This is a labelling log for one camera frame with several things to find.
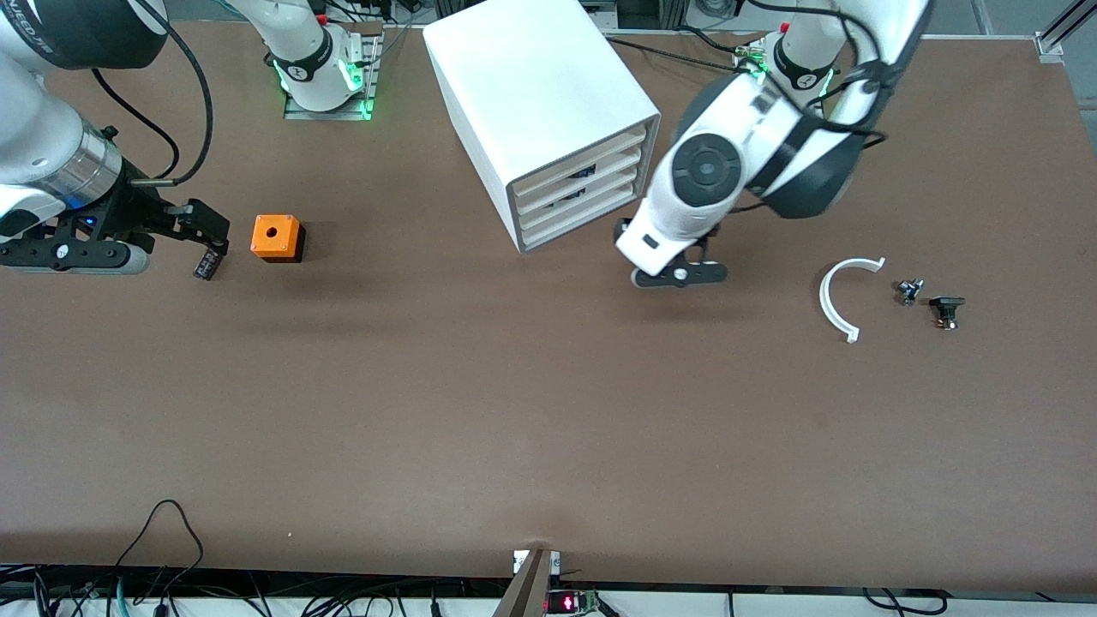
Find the circuit board with red display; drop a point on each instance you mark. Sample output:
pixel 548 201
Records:
pixel 570 603

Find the grey camera mounting post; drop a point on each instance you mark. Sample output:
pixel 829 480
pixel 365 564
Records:
pixel 527 587

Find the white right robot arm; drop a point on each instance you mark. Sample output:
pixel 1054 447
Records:
pixel 34 128

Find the white curved plastic arc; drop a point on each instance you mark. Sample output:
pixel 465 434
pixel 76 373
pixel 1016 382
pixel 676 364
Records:
pixel 824 300

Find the small black switch part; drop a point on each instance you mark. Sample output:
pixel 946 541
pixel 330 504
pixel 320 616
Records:
pixel 946 307

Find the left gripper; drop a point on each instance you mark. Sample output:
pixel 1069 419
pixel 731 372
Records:
pixel 618 227

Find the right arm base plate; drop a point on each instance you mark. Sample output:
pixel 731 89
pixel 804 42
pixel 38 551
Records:
pixel 373 86

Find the orange box with hole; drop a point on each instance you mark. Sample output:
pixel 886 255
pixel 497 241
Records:
pixel 274 233

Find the small black terminal block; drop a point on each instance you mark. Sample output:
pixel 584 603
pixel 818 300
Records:
pixel 206 267

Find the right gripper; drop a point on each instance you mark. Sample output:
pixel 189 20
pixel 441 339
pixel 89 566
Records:
pixel 130 208

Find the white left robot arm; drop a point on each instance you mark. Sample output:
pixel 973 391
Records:
pixel 707 167

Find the small silver grey part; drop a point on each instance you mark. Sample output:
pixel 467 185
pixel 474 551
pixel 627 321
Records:
pixel 908 291

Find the aluminium frame profile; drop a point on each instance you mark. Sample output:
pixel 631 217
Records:
pixel 1063 26

